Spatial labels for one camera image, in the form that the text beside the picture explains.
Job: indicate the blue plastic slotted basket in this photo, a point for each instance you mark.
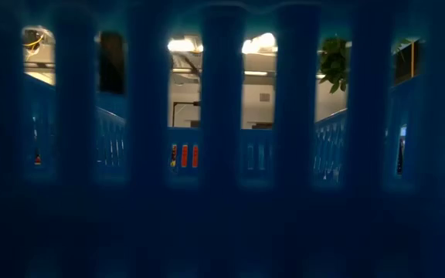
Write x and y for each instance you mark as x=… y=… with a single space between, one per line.
x=222 y=224
x=250 y=156

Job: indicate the bright ceiling light panel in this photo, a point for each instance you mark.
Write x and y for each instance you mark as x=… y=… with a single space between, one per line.
x=261 y=42
x=182 y=45

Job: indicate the green leafy potted plant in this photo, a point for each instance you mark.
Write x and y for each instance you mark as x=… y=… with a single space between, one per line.
x=334 y=63

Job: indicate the grey wall vent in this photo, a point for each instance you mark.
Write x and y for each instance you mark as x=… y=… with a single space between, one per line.
x=264 y=97

